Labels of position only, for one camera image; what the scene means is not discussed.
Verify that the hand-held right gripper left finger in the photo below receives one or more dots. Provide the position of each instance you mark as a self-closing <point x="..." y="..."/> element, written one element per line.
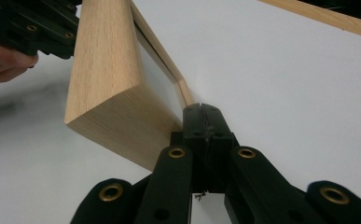
<point x="195" y="140"/>

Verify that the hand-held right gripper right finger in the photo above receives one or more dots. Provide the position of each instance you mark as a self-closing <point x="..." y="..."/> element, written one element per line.
<point x="220" y="133"/>

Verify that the wooden picture frame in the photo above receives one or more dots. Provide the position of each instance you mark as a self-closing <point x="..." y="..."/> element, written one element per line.
<point x="106" y="93"/>

